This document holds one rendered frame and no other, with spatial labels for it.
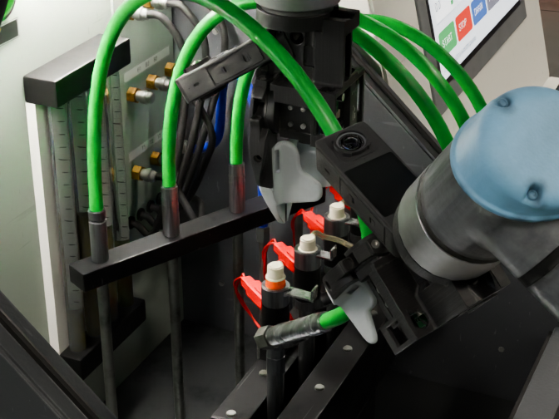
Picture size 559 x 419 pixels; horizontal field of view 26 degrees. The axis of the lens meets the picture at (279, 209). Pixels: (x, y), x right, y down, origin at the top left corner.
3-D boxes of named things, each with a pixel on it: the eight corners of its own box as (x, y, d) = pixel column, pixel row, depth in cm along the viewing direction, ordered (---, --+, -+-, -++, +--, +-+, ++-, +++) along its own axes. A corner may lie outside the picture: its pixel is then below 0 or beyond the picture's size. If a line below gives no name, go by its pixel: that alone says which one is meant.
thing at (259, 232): (268, 362, 157) (267, 229, 148) (254, 358, 158) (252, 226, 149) (273, 355, 158) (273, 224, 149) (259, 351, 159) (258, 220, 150)
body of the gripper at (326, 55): (333, 160, 104) (335, 25, 99) (243, 143, 108) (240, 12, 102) (363, 127, 111) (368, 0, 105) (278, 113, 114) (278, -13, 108)
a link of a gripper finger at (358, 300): (340, 366, 96) (382, 335, 88) (304, 301, 98) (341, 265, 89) (371, 348, 98) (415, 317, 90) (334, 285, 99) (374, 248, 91)
